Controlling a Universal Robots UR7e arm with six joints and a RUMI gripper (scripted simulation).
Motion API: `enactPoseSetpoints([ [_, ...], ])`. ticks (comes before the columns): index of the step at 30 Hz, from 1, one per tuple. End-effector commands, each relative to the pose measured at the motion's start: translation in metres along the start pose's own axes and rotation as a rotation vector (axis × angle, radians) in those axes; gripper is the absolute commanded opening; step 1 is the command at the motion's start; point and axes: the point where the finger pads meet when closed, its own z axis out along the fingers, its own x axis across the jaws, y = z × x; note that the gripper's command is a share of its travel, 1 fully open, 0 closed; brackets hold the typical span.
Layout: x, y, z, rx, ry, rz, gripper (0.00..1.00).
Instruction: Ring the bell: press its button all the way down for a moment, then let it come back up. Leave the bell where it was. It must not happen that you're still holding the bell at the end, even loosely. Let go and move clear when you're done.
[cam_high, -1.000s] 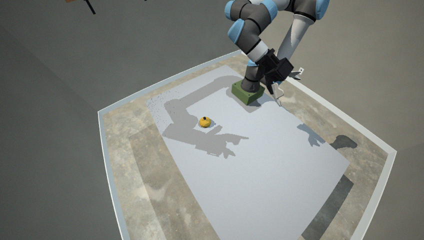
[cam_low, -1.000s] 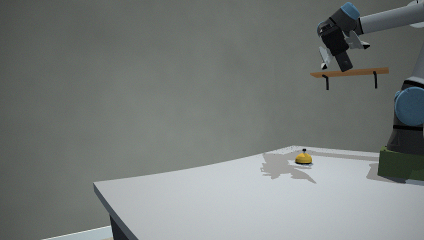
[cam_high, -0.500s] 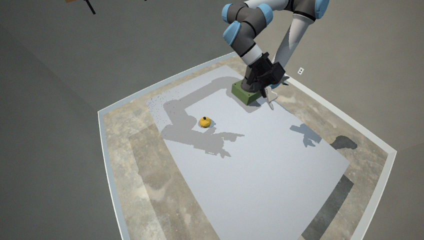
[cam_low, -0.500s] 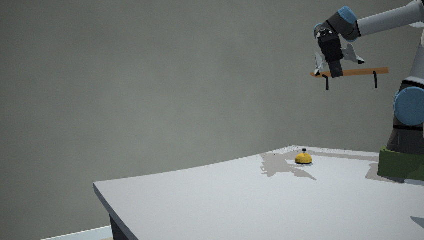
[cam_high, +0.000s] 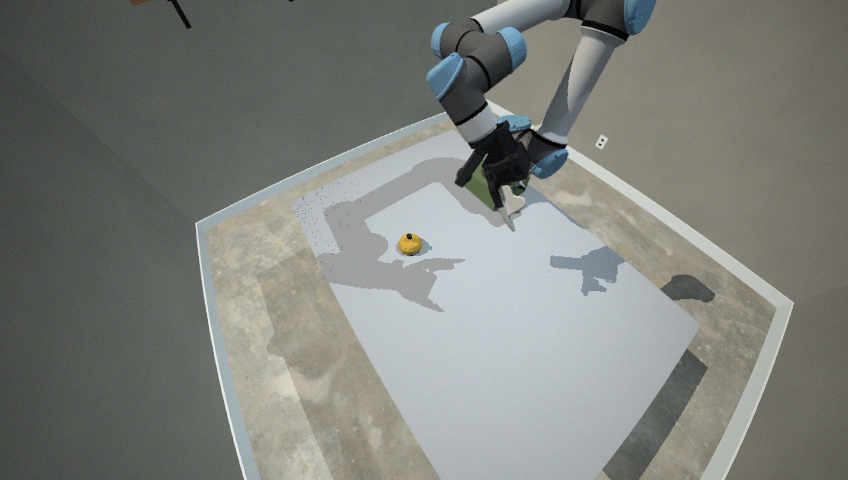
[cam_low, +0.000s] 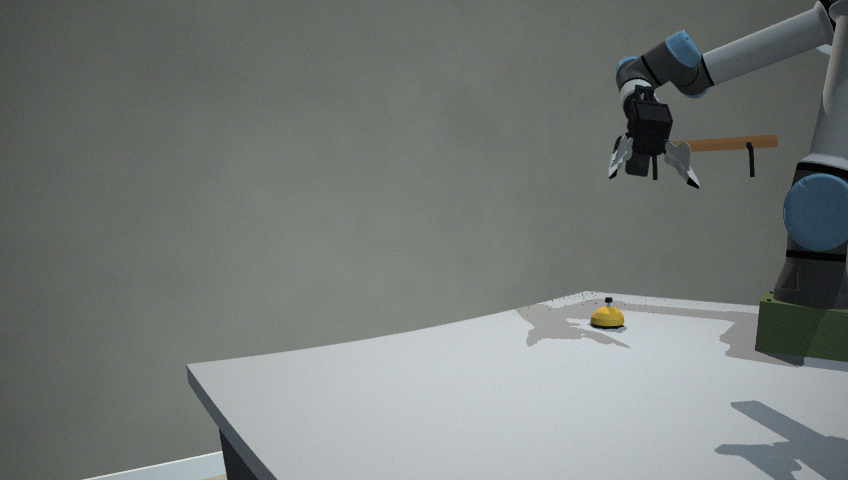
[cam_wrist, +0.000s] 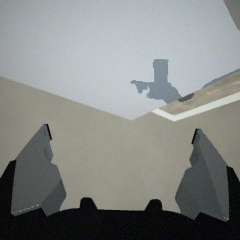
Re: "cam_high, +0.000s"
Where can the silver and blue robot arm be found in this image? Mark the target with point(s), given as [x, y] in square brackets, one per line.
[460, 85]

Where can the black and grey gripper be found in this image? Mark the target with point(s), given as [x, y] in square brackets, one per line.
[503, 153]

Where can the yellow dome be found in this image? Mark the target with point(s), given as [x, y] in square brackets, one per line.
[410, 244]

